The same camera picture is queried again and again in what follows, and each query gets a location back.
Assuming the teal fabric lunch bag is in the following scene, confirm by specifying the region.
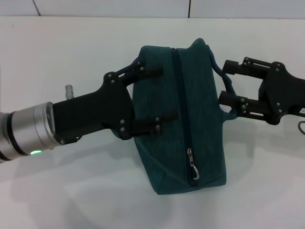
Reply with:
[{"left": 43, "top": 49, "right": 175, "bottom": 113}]
[{"left": 112, "top": 38, "right": 238, "bottom": 195}]

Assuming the small silver left wrist stud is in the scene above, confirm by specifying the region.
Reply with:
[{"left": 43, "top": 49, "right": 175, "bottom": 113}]
[{"left": 65, "top": 83, "right": 75, "bottom": 100}]

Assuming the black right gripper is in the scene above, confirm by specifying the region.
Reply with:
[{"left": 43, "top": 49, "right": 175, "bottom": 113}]
[{"left": 218, "top": 56, "right": 305, "bottom": 125}]

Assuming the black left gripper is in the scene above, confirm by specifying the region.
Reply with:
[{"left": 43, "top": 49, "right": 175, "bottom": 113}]
[{"left": 51, "top": 61, "right": 179, "bottom": 146}]

